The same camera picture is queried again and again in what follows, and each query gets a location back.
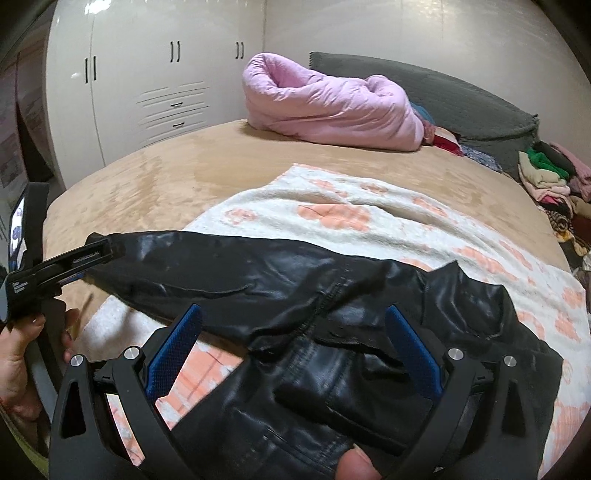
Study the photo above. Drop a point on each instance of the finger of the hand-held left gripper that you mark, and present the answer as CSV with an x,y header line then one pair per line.
x,y
78,259

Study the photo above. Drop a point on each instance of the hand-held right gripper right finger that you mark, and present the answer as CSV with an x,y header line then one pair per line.
x,y
411,344

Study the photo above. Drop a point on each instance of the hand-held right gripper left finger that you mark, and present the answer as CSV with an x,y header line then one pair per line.
x,y
178,339

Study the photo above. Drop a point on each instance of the black leather jacket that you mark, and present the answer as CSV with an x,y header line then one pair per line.
x,y
277,277

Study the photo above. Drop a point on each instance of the pile of mixed clothes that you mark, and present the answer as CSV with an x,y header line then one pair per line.
x,y
549,175

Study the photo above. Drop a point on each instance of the person's left hand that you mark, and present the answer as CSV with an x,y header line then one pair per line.
x,y
14,369

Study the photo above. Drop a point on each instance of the person's right hand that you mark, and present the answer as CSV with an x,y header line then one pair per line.
x,y
358,466

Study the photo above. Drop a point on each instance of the tan bed cover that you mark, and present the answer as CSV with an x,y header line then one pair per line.
x,y
161,175

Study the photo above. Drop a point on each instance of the white blanket with orange print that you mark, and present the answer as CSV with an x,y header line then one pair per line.
x,y
369,217

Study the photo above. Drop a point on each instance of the blue patterned cloth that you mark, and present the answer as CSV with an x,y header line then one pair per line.
x,y
480,159

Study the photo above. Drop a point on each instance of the white wardrobe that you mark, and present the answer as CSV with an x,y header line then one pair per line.
x,y
138,69

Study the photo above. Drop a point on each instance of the red cloth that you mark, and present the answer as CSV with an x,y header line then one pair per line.
x,y
445,143

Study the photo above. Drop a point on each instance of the teal cloth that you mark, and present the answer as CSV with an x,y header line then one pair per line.
x,y
422,114

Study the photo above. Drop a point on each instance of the grey covered headboard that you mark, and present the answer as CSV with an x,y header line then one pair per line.
x,y
461,106

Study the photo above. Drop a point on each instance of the pink comforter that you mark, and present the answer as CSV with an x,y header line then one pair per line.
x,y
323,106

